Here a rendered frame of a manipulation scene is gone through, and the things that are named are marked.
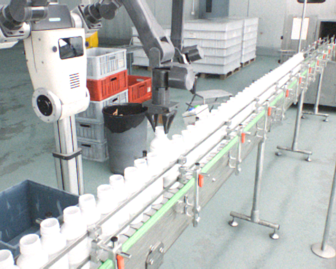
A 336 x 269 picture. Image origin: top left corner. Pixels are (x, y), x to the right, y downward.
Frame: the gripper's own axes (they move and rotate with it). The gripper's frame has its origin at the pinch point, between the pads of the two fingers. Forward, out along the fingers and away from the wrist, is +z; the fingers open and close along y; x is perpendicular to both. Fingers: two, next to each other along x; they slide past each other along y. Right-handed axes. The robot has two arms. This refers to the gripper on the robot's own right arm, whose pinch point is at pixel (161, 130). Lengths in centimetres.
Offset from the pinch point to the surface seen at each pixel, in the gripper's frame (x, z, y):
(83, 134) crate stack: 171, 95, -194
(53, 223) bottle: -45.9, 7.2, -0.8
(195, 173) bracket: 4.2, 14.5, 10.7
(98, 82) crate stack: 175, 37, -172
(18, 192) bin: -13, 32, -56
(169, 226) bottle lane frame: -4.4, 31.4, 5.7
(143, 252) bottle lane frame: -20.1, 30.8, 5.6
